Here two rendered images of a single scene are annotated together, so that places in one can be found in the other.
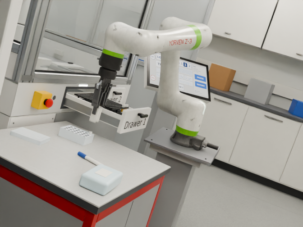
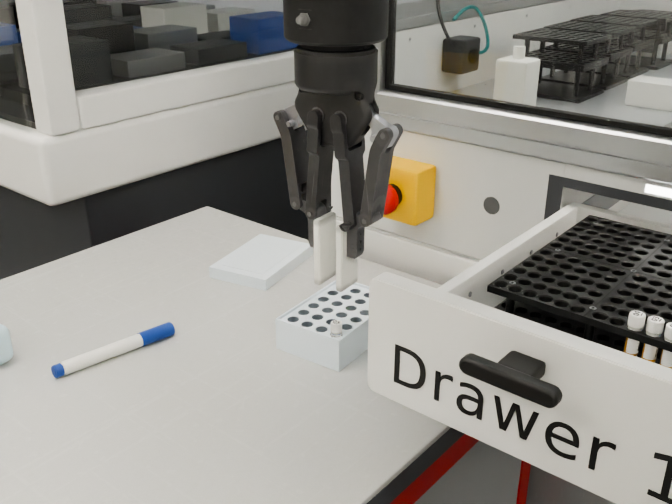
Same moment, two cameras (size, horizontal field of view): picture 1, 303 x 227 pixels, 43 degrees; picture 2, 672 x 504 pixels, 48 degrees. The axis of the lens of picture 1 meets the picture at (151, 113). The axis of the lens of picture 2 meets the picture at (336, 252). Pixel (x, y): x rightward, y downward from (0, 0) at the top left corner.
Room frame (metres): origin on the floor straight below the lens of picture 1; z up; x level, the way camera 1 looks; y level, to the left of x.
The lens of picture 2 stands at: (1.83, -0.42, 1.20)
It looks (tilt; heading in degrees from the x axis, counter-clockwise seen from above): 24 degrees down; 109
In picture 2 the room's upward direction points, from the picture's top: straight up
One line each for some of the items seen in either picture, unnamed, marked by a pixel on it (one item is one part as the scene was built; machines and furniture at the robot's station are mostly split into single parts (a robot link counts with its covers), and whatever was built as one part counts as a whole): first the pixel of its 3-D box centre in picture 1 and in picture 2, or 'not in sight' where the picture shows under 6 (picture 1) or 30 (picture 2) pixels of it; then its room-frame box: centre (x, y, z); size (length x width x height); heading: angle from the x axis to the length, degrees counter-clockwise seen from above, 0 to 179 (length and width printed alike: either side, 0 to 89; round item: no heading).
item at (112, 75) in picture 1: (105, 79); (335, 95); (1.61, 0.23, 1.05); 0.08 x 0.07 x 0.09; 165
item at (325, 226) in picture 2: (94, 114); (325, 248); (1.60, 0.23, 0.89); 0.03 x 0.01 x 0.07; 75
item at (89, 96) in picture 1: (100, 106); (627, 301); (1.89, 0.25, 0.87); 0.22 x 0.18 x 0.06; 69
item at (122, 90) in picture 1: (111, 96); not in sight; (2.22, 0.25, 0.87); 0.29 x 0.02 x 0.11; 159
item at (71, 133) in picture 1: (76, 134); (339, 321); (1.59, 0.28, 0.78); 0.12 x 0.08 x 0.04; 75
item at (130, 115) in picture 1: (135, 119); (529, 393); (1.82, 0.07, 0.87); 0.29 x 0.02 x 0.11; 159
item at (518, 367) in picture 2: (141, 115); (517, 372); (1.81, 0.04, 0.91); 0.07 x 0.04 x 0.01; 159
